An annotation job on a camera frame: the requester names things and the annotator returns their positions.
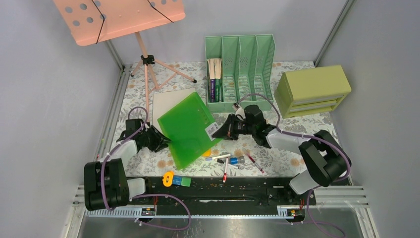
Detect red white marker pen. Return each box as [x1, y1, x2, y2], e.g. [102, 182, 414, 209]
[222, 158, 229, 183]

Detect green file organizer rack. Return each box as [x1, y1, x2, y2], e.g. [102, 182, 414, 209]
[205, 34, 275, 113]

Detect yellow grey eraser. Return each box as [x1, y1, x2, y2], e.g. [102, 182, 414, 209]
[202, 149, 211, 157]

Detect purple paperback book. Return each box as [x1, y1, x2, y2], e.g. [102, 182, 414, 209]
[207, 59, 216, 103]

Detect treehouse paperback book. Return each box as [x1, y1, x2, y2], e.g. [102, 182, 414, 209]
[214, 58, 222, 102]

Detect olive green drawer box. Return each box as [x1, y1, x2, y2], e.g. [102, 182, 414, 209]
[274, 65, 352, 119]

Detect black white marker pen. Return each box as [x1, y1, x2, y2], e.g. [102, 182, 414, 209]
[216, 159, 240, 170]

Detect blue grey glue stick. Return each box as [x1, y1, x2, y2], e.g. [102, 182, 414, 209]
[229, 156, 245, 165]

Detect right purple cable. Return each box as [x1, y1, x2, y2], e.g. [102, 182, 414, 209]
[233, 93, 352, 238]

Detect aluminium frame rail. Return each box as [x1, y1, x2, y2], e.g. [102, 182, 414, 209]
[67, 63, 133, 217]

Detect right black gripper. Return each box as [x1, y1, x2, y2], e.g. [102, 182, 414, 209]
[212, 114, 256, 141]

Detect beige notebook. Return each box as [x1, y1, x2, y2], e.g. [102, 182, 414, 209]
[152, 88, 196, 129]

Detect purple cable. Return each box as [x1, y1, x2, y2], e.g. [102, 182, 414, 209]
[233, 93, 352, 238]
[100, 106, 192, 232]

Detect pink music stand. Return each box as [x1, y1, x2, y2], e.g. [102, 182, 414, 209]
[54, 0, 197, 108]

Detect green plastic folder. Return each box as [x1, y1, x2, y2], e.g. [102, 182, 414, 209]
[157, 92, 221, 170]

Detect yellow blue green toy block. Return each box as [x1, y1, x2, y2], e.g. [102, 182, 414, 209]
[162, 171, 192, 187]

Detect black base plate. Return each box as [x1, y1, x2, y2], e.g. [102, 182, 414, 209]
[123, 176, 352, 217]

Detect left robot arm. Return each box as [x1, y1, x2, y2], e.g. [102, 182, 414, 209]
[84, 119, 171, 211]

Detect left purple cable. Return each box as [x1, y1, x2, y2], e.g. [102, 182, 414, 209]
[100, 106, 192, 232]

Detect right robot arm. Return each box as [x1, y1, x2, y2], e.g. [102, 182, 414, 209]
[211, 105, 351, 204]

